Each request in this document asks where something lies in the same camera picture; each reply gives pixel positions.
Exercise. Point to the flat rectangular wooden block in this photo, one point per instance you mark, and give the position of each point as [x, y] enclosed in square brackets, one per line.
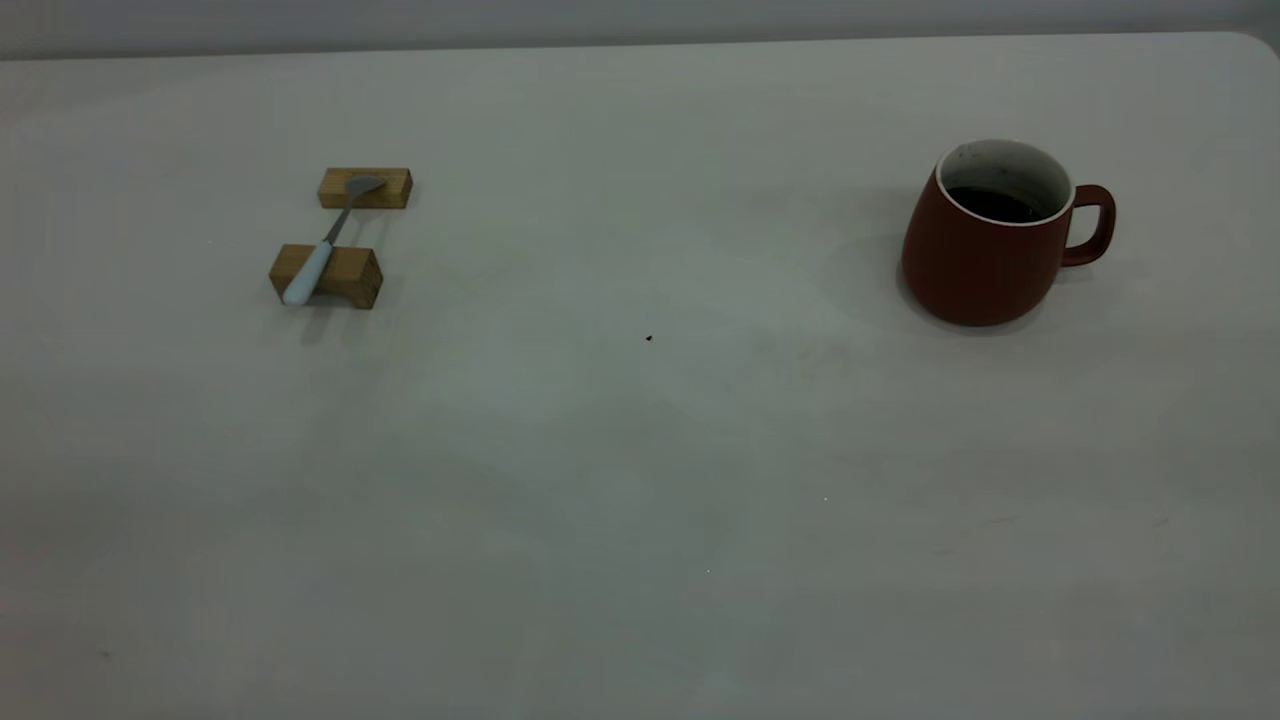
[392, 190]

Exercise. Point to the dark coffee liquid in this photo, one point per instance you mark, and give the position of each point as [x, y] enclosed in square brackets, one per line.
[995, 205]

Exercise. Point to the arched wooden block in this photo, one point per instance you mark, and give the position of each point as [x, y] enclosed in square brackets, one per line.
[355, 275]

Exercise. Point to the red ceramic mug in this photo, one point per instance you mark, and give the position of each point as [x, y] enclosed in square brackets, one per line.
[975, 270]

